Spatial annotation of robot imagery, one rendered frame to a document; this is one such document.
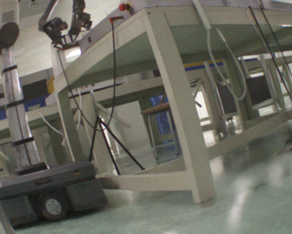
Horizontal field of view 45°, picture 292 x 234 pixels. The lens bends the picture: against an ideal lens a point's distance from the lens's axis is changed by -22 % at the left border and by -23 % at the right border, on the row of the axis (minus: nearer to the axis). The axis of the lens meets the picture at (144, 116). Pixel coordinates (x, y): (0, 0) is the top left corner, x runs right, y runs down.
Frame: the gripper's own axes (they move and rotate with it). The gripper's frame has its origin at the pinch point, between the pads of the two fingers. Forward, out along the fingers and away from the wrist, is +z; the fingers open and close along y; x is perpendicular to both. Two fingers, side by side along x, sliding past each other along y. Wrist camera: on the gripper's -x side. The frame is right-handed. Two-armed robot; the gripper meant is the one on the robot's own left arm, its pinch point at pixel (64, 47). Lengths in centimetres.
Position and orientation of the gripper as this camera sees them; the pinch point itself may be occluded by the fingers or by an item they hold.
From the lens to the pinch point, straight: 231.5
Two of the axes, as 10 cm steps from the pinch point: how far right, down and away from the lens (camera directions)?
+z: 6.8, 7.1, 1.9
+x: -6.3, 6.9, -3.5
